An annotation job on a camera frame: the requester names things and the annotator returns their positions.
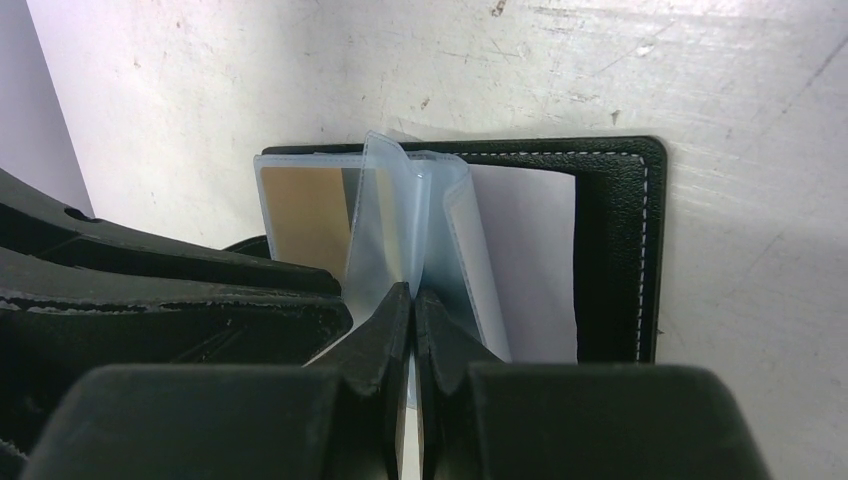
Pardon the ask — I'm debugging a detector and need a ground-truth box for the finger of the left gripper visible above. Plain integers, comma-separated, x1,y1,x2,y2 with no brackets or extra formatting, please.
1,173,352,458

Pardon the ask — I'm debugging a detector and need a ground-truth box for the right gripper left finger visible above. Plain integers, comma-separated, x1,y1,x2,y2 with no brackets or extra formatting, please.
22,283,412,479

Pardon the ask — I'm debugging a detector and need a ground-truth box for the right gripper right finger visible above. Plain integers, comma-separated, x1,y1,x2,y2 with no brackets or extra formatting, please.
414,290,770,479

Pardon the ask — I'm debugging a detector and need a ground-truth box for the black leather card holder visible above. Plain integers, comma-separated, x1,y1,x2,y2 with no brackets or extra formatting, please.
225,130,668,409

